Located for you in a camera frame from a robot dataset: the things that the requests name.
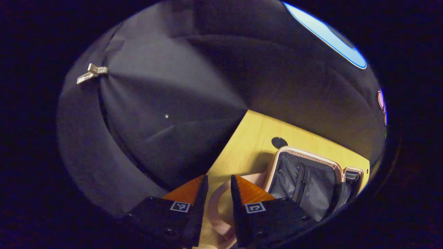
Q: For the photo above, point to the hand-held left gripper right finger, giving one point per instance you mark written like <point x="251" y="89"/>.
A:
<point x="237" y="214"/>

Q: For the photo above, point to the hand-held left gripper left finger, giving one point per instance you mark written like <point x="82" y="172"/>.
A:
<point x="201" y="207"/>

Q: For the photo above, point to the pink hard-shell suitcase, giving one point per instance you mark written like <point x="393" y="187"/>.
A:
<point x="311" y="186"/>

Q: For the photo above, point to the black backdrop cloth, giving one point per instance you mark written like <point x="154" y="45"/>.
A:
<point x="173" y="86"/>

